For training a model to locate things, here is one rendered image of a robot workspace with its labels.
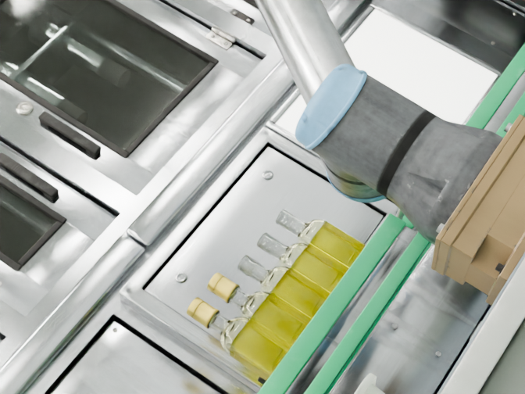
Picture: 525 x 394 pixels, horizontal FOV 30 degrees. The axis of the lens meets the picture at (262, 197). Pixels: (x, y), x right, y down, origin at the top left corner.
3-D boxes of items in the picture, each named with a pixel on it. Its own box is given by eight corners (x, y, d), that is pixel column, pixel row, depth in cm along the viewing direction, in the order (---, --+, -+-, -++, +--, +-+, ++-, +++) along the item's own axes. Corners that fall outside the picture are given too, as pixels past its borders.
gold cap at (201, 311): (207, 322, 159) (186, 308, 160) (206, 332, 162) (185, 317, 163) (220, 306, 161) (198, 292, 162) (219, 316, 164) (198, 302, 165)
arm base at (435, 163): (518, 119, 112) (444, 75, 115) (448, 218, 108) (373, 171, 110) (494, 173, 126) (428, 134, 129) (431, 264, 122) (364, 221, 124)
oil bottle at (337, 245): (412, 291, 170) (308, 227, 176) (418, 275, 166) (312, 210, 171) (395, 314, 168) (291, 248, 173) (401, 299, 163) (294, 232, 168)
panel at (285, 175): (504, 81, 213) (370, 9, 221) (508, 73, 210) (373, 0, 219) (272, 403, 170) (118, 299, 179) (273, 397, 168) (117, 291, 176)
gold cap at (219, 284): (240, 289, 166) (219, 275, 168) (239, 282, 163) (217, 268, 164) (228, 306, 165) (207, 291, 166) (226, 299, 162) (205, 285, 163)
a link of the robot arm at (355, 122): (373, 180, 113) (278, 119, 117) (378, 205, 126) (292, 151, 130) (430, 95, 114) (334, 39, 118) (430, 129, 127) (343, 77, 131)
